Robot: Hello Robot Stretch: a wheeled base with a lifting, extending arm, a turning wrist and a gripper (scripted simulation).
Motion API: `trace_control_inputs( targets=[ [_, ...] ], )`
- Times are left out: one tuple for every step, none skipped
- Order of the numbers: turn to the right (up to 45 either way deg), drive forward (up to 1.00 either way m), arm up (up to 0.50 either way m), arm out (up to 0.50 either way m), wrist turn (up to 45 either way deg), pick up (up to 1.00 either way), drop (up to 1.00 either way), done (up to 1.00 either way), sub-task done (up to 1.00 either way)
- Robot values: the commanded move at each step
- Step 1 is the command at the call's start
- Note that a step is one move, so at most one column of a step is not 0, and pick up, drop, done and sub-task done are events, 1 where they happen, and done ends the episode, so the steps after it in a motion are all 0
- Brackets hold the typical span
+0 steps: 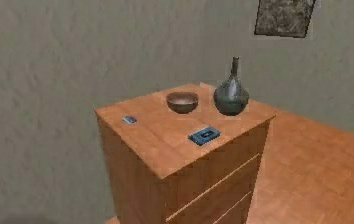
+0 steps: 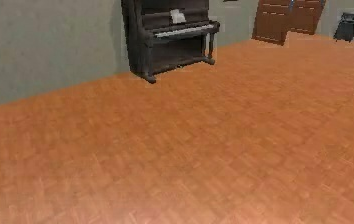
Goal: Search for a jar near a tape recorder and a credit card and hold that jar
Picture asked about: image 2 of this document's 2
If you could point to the dark framed wall picture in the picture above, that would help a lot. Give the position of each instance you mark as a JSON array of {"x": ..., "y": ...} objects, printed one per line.
[{"x": 231, "y": 0}]

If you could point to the dark brown upright piano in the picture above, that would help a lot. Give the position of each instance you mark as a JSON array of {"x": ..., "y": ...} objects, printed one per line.
[{"x": 171, "y": 53}]

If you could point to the white sheet music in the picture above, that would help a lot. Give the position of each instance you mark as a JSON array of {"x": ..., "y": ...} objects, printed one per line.
[{"x": 177, "y": 16}]

